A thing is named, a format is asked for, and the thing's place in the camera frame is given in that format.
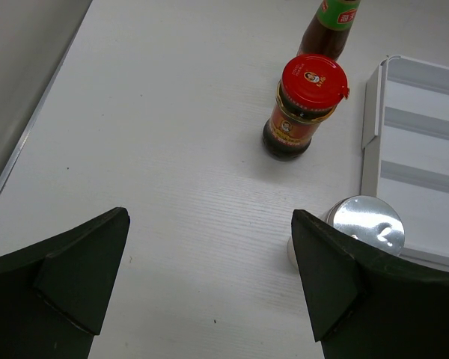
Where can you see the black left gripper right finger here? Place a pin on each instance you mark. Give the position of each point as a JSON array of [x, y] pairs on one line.
[[365, 303]]

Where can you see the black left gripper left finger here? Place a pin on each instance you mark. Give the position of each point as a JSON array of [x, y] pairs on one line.
[[54, 294]]

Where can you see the tall sauce bottle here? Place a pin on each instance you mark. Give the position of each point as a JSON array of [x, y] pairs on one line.
[[329, 29]]

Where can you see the left white shaker bottle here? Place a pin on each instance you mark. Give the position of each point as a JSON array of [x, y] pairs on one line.
[[369, 220]]

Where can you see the white tiered organizer tray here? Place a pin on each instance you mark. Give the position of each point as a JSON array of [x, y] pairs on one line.
[[405, 140]]

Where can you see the left red-lid sauce jar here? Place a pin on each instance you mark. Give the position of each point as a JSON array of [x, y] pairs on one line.
[[310, 89]]

